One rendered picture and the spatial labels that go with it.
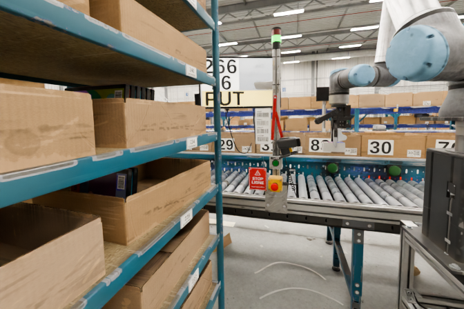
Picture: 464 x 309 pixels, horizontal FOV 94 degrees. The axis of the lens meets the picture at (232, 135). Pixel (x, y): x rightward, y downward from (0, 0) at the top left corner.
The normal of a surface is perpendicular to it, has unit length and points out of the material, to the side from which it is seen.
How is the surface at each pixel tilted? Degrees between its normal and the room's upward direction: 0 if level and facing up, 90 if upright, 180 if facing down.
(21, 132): 91
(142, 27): 90
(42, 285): 91
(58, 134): 90
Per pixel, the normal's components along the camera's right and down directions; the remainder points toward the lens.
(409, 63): -0.98, 0.11
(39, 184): 0.96, 0.00
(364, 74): 0.04, 0.08
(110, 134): -0.26, 0.11
